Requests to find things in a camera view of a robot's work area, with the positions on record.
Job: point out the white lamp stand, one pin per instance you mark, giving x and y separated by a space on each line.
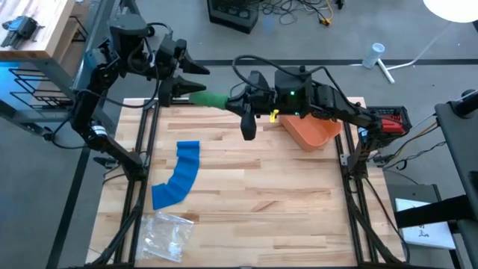
384 71

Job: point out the white cylinder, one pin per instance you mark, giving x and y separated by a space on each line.
373 55

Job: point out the blue elastic bandage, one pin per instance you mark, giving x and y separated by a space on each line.
183 179

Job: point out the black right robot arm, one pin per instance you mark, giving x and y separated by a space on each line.
325 101

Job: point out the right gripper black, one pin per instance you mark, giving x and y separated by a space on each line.
261 102

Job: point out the grey box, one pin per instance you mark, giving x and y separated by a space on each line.
407 192

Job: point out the orange plastic bin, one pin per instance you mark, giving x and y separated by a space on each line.
313 132

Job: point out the black device on side table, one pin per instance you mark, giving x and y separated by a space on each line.
20 28

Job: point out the clear plastic zip bag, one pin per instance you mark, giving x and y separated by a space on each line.
164 235

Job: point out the wooden side table top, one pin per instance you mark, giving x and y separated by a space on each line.
45 30

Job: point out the wooden workbench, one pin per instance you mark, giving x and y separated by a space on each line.
98 22

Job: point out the black table foot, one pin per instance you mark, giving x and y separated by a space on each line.
48 133

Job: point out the green elastic bandage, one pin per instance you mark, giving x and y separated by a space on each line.
209 100

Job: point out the white paper sheet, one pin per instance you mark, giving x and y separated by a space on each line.
429 233

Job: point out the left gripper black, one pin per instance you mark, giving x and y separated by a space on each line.
170 56

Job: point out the red and black toolbox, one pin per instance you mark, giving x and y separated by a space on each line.
392 125

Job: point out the black equipment box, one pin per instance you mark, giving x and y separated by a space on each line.
231 18

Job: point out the black cart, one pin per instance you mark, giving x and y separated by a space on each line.
463 149

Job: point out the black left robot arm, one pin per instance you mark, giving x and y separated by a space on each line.
127 33

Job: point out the white lamp shade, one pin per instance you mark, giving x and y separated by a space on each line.
452 9

